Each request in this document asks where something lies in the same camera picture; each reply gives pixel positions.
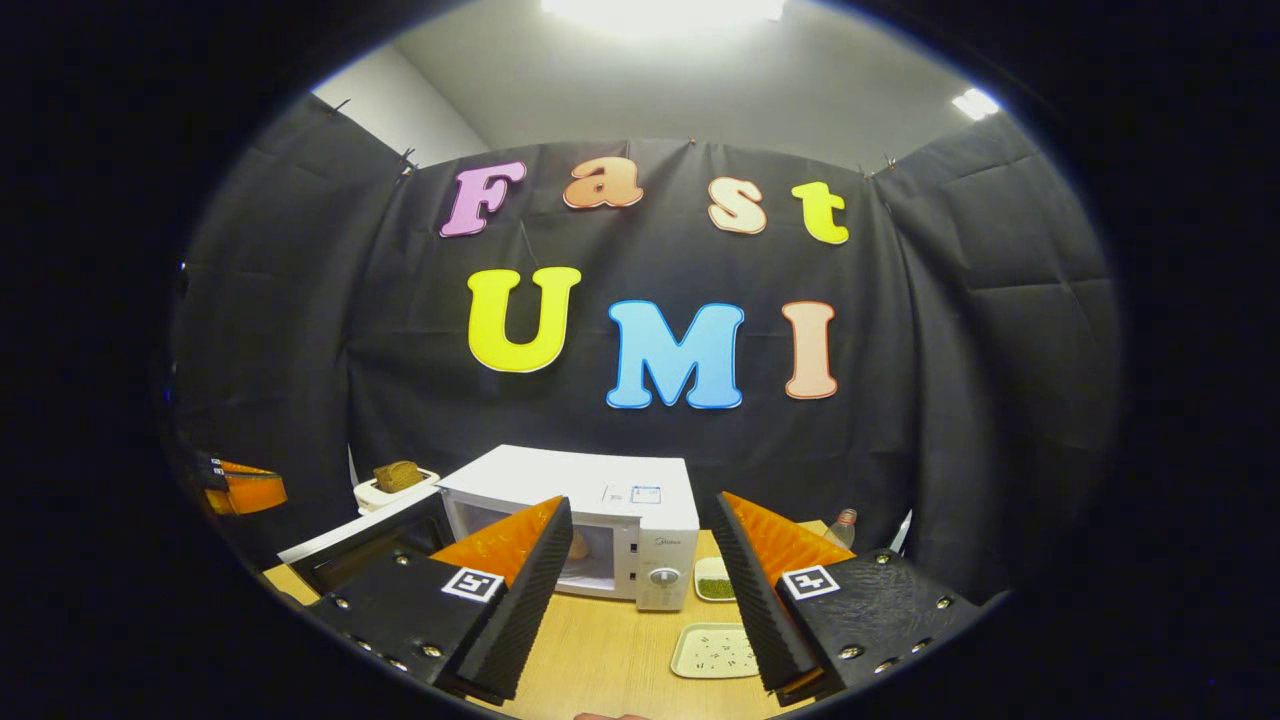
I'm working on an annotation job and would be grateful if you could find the pale green rectangular tray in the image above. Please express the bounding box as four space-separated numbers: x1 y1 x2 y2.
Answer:
670 623 761 681

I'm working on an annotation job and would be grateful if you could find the large ceiling light panel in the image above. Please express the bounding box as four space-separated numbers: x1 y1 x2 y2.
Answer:
540 0 786 31

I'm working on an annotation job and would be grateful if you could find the divided dish of beans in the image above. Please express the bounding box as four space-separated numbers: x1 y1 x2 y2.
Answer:
694 557 736 603

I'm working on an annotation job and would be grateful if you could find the black backdrop cloth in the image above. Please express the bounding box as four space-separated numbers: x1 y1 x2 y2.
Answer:
165 95 1121 601

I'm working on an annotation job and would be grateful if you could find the white toaster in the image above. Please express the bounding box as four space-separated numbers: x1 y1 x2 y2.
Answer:
353 465 441 516

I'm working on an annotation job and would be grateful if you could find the white microwave oven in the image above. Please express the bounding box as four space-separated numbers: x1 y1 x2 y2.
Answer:
278 445 701 613

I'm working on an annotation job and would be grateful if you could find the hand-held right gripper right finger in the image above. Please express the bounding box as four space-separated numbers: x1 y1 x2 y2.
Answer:
712 492 986 706

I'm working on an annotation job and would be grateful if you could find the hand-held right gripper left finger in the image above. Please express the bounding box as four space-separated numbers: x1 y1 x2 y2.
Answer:
310 497 574 701

